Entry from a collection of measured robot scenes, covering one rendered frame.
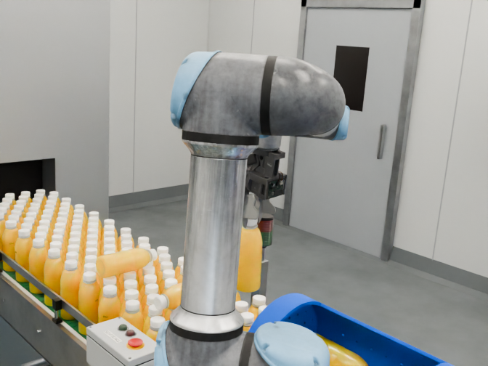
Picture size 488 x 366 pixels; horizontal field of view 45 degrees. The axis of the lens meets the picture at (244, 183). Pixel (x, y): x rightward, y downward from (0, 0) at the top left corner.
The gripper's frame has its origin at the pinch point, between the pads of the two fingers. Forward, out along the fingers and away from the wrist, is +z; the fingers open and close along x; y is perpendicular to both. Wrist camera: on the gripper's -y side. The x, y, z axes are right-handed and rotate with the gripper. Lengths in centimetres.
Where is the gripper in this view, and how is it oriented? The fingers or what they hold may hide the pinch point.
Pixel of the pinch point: (249, 219)
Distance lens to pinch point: 146.7
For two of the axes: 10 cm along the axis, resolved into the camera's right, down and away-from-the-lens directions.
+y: 7.0, 3.2, -6.4
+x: 7.1, -1.9, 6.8
